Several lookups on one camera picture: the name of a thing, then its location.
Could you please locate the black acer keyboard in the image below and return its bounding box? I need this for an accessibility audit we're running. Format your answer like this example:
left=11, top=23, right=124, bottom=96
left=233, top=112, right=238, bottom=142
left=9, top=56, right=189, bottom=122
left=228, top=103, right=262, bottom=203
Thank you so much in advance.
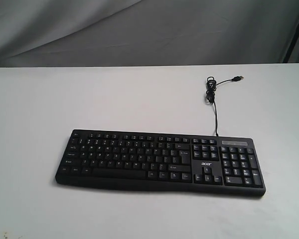
left=55, top=129, right=266, bottom=197

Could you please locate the grey backdrop cloth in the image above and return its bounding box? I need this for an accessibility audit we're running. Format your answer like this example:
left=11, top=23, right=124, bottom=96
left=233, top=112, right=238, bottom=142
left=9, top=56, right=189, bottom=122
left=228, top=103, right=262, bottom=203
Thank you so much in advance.
left=0, top=0, right=299, bottom=67

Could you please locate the black USB cable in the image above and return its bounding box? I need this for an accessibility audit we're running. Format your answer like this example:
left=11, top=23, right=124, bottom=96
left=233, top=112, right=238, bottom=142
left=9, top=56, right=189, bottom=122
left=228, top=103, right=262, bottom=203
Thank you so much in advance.
left=203, top=75, right=245, bottom=137

